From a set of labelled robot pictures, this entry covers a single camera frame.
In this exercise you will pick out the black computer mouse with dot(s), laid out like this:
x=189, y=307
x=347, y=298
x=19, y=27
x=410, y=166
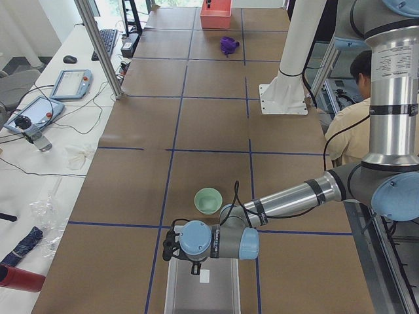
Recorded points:
x=69, y=59

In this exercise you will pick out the person in beige shirt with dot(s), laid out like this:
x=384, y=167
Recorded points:
x=348, y=133

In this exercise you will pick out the grey office chair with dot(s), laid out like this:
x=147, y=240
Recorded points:
x=14, y=86

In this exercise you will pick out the white crumpled tissue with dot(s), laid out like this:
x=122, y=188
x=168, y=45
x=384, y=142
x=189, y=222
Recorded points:
x=78, y=155

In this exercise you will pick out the clear plastic storage box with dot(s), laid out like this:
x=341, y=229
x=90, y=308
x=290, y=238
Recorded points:
x=216, y=289

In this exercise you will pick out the near teach pendant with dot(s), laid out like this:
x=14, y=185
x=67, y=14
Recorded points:
x=41, y=111

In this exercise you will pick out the clear water bottle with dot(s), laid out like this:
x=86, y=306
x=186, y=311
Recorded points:
x=32, y=133

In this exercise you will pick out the folded blue umbrella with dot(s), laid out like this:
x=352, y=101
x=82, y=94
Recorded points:
x=25, y=246

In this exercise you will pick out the purple crumpled cloth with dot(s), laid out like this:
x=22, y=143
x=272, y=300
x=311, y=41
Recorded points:
x=228, y=45

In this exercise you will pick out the far teach pendant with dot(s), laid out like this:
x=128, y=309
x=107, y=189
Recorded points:
x=71, y=84

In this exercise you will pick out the teach pendant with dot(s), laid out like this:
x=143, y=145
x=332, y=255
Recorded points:
x=41, y=111
x=71, y=84

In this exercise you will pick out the black power box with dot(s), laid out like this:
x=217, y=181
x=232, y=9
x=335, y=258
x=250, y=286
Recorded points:
x=129, y=45

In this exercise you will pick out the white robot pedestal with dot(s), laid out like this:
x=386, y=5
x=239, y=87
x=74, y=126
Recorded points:
x=285, y=94

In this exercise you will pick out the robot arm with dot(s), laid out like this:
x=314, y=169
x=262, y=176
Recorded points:
x=373, y=143

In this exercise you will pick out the clear plastic wrap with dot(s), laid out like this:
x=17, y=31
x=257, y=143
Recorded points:
x=51, y=218

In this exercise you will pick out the black keyboard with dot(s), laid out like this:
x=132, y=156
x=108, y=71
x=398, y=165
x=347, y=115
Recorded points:
x=109, y=37

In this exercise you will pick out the mint green bowl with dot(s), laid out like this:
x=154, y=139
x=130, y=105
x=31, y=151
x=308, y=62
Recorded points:
x=208, y=200

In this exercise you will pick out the aluminium frame post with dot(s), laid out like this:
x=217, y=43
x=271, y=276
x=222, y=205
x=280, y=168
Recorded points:
x=90, y=24

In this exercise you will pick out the red metal bottle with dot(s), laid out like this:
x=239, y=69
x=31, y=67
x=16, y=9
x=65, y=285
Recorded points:
x=19, y=279

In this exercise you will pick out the pink plastic bin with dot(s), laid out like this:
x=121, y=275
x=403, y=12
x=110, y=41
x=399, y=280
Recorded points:
x=218, y=16

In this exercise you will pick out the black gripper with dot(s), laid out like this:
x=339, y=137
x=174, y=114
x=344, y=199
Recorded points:
x=195, y=267

